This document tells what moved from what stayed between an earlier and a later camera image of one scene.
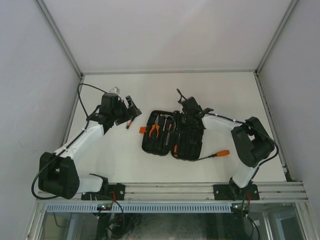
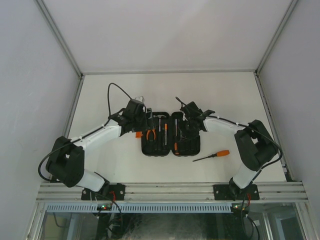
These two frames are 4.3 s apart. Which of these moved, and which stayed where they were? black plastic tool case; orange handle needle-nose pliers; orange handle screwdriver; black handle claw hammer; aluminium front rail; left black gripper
Moved: black handle claw hammer; orange handle needle-nose pliers; left black gripper
Stayed: orange handle screwdriver; black plastic tool case; aluminium front rail
